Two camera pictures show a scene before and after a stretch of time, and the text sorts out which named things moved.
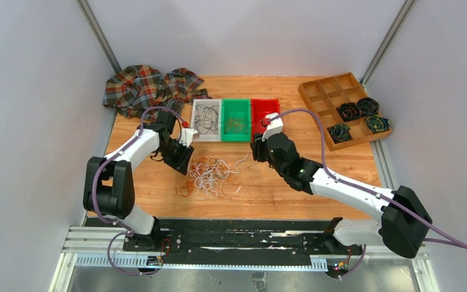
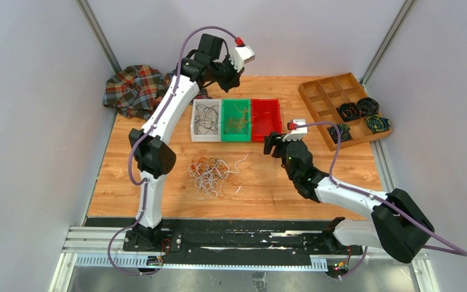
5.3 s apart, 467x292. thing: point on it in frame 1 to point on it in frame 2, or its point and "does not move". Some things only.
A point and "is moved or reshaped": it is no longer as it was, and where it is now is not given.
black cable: (208, 121) does not move
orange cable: (206, 173) is moved or reshaped
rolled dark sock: (349, 111) does not move
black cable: (208, 120) does not move
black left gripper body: (174, 146) to (225, 74)
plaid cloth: (135, 89) does not move
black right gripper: (256, 147) to (273, 140)
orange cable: (237, 125) does not move
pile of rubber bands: (210, 176) does not move
